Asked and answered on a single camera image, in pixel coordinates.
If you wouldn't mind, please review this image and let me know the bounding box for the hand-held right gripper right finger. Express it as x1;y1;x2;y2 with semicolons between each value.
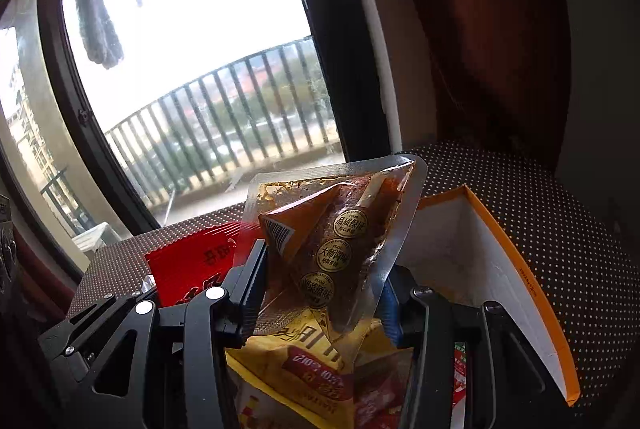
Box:
382;271;563;429

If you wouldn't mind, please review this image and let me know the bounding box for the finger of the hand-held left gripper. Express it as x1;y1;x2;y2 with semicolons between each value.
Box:
39;294;141;385

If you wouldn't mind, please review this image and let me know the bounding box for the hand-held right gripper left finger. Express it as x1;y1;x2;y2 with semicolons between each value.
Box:
85;239;271;429

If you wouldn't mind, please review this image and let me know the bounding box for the large red white snack bag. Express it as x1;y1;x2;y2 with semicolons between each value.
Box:
144;221;242;307

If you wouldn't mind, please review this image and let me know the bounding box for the mustard yellow snack packet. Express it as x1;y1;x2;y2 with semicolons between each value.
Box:
224;309;418;429

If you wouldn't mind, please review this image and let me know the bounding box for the long red snack packet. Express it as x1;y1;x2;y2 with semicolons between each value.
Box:
452;343;469;412

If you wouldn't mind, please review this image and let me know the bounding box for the orange cardboard box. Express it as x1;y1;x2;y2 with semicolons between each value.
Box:
395;185;582;429

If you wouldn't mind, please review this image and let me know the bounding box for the clear vacuum pack brown meat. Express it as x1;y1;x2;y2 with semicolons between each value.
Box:
235;152;428;340

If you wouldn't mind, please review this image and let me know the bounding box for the white outdoor unit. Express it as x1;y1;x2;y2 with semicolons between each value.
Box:
75;222;121;255

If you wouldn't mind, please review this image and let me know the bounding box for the brown polka dot tablecloth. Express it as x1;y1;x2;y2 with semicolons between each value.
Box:
67;144;640;429

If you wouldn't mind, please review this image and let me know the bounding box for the dark balcony railing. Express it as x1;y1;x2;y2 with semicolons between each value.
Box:
104;36;345;210

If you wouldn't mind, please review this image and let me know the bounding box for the pale apartment building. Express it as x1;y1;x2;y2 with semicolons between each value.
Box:
0;26;56;194

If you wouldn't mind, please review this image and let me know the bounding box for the dark brown curtain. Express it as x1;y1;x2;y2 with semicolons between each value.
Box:
380;0;573;174

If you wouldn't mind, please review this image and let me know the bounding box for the dark window frame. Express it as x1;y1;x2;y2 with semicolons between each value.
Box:
35;0;401;235

